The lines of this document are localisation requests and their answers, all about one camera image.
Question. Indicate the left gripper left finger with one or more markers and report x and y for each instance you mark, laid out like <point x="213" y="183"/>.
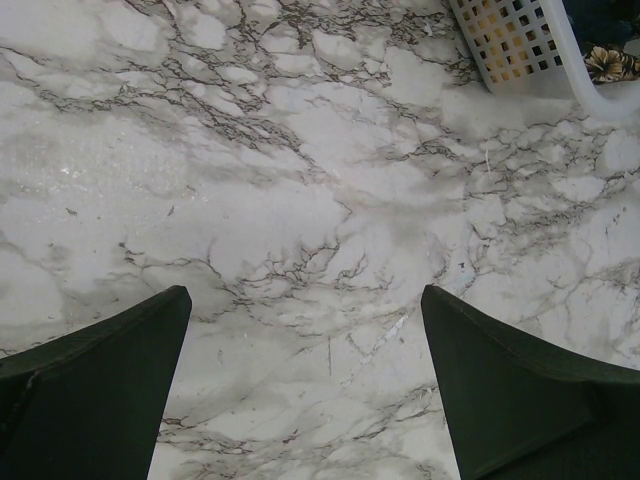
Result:
<point x="89" y="404"/>

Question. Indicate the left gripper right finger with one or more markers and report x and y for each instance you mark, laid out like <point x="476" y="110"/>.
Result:
<point x="519" y="407"/>

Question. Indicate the pile of patterned ties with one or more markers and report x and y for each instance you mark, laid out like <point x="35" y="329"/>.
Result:
<point x="602" y="29"/>

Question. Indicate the white plastic lattice basket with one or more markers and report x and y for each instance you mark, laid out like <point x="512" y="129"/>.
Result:
<point x="529" y="48"/>

